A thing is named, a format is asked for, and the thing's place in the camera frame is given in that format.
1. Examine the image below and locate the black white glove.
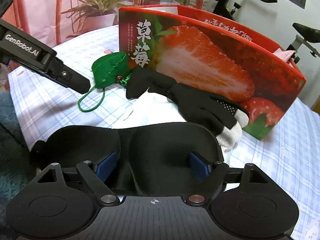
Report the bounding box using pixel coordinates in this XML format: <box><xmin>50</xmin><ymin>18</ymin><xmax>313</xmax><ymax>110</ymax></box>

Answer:
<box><xmin>120</xmin><ymin>66</ymin><xmax>249</xmax><ymax>148</ymax></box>

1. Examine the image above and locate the pink soft cloth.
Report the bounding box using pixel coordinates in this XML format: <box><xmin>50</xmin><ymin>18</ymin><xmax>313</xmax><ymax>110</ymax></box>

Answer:
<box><xmin>273</xmin><ymin>48</ymin><xmax>296</xmax><ymax>62</ymax></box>

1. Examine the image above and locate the blue plaid tablecloth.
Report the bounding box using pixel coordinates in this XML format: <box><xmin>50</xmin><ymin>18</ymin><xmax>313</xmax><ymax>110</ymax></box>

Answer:
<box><xmin>8</xmin><ymin>26</ymin><xmax>319</xmax><ymax>239</ymax></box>

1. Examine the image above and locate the red strawberry cardboard box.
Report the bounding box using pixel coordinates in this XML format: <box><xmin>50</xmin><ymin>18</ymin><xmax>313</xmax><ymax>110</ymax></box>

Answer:
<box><xmin>119</xmin><ymin>5</ymin><xmax>306</xmax><ymax>139</ymax></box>

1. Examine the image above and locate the pink printed backdrop cloth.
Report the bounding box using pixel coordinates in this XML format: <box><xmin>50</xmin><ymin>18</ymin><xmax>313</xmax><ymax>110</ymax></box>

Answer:
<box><xmin>2</xmin><ymin>0</ymin><xmax>208</xmax><ymax>47</ymax></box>

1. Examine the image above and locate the black sleep mask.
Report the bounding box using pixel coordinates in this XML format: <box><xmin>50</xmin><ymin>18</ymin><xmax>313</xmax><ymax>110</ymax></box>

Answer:
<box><xmin>30</xmin><ymin>122</ymin><xmax>223</xmax><ymax>196</ymax></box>

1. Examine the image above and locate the black exercise bike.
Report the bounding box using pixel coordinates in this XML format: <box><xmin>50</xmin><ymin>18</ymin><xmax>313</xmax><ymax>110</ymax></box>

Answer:
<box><xmin>211</xmin><ymin>0</ymin><xmax>320</xmax><ymax>65</ymax></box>

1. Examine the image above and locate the green drawstring pouch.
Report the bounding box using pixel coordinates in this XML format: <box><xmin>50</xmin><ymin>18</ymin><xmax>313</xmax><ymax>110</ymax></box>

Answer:
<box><xmin>77</xmin><ymin>52</ymin><xmax>132</xmax><ymax>113</ymax></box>

